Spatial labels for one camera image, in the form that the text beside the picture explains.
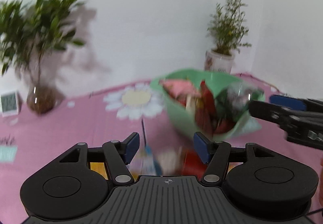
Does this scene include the yellow chips bag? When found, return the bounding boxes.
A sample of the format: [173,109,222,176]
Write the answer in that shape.
[90,162,108,180]

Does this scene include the leafy plant in glass vase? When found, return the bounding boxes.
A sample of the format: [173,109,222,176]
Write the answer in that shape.
[1,0,85,115]

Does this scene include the green silver snack packet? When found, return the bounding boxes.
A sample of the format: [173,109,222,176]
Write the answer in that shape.
[215,82,264,123]

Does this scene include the thin plant in white pot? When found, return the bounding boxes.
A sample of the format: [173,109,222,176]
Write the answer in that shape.
[204,0,252,74]

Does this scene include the clear white candy packet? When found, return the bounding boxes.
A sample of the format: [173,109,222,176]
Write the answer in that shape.
[157,148,183,175]

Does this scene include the flat red packet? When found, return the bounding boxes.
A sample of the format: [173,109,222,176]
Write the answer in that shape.
[181,150,208,179]

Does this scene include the green plastic bowl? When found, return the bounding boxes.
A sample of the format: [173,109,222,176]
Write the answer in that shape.
[150,69,262,140]

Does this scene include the digital clock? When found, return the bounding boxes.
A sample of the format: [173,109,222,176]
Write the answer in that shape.
[1,91,20,117]

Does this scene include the blue biscuit packet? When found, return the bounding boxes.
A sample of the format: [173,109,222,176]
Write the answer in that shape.
[139,146,162,176]

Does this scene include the black stick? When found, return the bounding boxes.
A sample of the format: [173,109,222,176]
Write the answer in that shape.
[141,118,147,147]

